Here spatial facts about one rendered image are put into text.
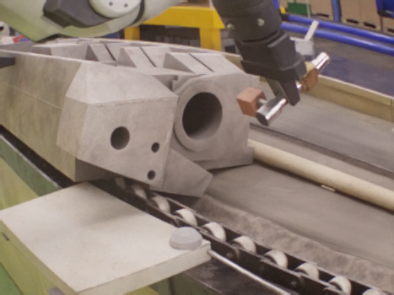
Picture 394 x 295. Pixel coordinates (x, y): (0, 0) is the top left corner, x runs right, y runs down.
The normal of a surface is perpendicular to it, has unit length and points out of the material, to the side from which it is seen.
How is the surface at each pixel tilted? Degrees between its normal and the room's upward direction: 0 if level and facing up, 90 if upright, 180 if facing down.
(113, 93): 38
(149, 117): 90
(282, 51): 90
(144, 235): 0
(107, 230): 0
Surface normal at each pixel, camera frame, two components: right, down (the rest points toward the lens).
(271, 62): -0.70, 0.62
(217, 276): -0.06, -0.94
